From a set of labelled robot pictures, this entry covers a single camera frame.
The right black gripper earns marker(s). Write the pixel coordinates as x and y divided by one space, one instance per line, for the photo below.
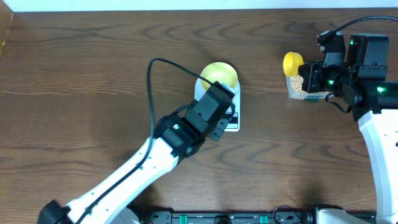
313 68

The yellow measuring scoop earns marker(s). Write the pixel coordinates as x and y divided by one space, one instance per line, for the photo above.
291 63

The soybeans in container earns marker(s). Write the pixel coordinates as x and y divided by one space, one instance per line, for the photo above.
294 86

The yellow plastic bowl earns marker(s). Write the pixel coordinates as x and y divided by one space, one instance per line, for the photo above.
221 72

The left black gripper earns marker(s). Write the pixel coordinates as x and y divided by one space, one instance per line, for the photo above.
217 133

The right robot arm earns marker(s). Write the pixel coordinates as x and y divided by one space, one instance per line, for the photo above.
357 73

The clear plastic container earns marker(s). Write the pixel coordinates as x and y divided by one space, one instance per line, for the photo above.
313 97

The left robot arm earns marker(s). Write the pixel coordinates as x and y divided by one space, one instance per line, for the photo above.
175 138

